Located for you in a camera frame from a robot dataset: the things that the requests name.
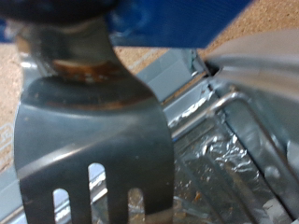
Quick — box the blue-handled metal spatula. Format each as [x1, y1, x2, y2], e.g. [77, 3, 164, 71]
[0, 0, 254, 224]

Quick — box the glass oven door with handle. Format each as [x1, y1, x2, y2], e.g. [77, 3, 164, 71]
[0, 48, 204, 224]

